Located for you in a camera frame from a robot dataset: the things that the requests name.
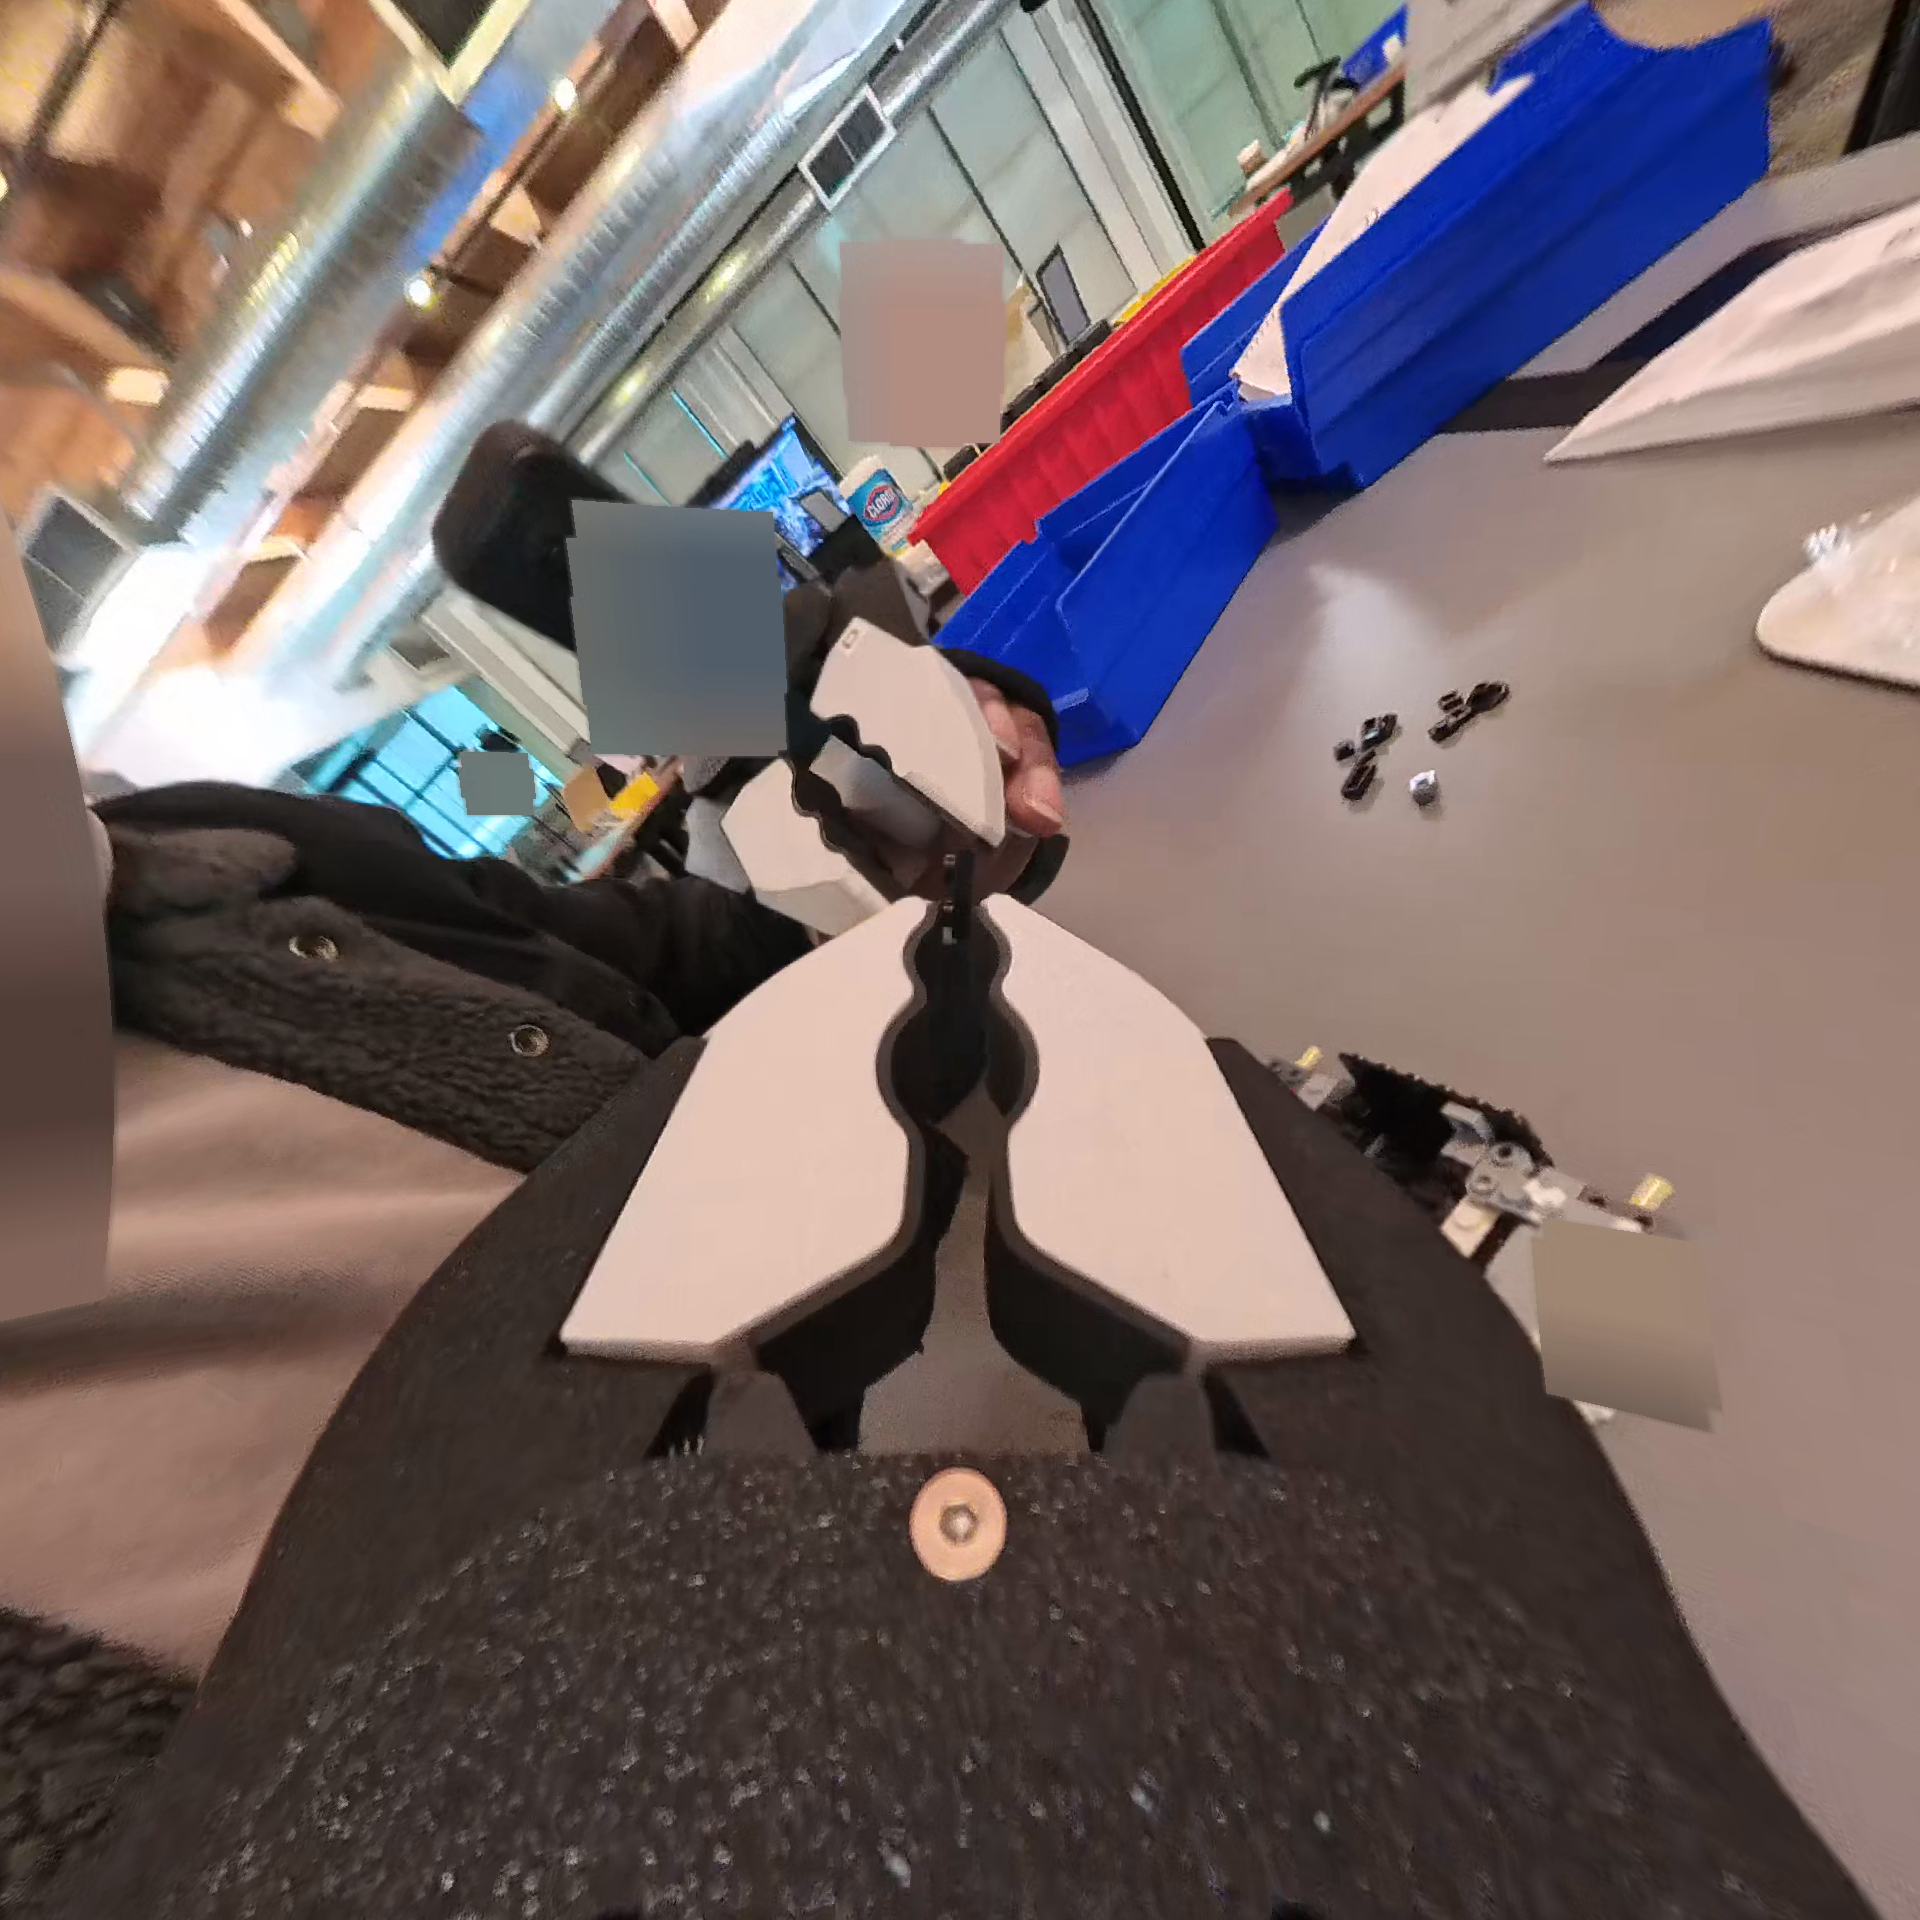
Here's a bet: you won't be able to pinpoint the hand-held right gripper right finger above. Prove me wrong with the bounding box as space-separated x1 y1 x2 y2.
984 899 1358 1364

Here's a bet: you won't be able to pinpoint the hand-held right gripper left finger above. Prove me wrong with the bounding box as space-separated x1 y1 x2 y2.
558 899 963 1367

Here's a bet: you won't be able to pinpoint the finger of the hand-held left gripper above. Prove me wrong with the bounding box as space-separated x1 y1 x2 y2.
810 616 1011 848
718 764 896 933

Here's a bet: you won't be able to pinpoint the toy brick car model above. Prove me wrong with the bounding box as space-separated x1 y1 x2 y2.
1268 1043 1680 1277

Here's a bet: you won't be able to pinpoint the person's left forearm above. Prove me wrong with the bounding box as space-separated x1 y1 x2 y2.
434 645 1064 1039

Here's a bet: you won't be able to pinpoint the person's left hand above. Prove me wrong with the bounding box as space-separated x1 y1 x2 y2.
962 684 1075 903

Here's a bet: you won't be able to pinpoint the white wipes canister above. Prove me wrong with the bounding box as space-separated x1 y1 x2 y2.
843 457 920 563

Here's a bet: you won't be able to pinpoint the computer monitor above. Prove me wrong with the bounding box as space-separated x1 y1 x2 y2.
705 419 843 563

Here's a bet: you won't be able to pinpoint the blue plastic bin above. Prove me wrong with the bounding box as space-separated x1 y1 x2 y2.
1181 225 1327 408
1245 0 1780 493
930 392 1280 768

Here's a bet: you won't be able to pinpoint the red plastic bin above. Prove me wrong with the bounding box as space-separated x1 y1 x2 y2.
911 193 1297 598

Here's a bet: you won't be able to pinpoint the beige garment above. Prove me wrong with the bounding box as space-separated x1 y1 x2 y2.
0 1035 528 1668

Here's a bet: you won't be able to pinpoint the scattered small black pieces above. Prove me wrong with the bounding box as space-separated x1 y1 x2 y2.
1332 678 1510 812

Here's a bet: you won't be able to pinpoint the white paper sheet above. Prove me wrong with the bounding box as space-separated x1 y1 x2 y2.
1231 74 1536 403

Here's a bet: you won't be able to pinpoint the wooden table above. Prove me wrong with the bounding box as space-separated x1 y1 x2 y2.
1231 60 1415 199

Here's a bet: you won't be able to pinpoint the book stand with white base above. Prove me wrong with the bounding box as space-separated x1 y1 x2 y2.
1753 496 1920 688

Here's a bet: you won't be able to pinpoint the white paper bag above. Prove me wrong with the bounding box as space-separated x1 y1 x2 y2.
1546 203 1920 465

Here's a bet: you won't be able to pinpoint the silver ceiling duct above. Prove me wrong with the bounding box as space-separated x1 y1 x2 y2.
556 0 1052 461
111 0 496 526

